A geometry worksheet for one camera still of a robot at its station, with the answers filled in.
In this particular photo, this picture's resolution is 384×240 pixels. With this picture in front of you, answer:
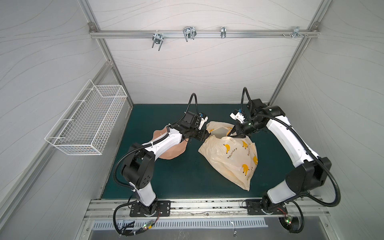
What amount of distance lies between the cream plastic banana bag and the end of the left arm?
0.06m

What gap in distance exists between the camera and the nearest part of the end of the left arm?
0.65 metres

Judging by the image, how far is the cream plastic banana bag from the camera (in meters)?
0.73
